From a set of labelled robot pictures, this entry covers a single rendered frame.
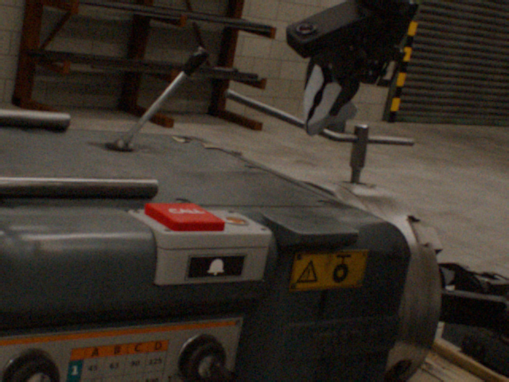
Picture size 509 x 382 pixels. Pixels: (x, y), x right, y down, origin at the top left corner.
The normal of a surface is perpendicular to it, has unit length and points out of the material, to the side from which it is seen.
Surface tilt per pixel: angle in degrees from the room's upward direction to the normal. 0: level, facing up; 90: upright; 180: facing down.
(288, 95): 90
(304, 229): 0
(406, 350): 101
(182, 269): 90
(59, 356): 90
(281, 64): 90
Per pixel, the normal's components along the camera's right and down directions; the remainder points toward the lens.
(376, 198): 0.33, -0.85
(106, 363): 0.58, 0.29
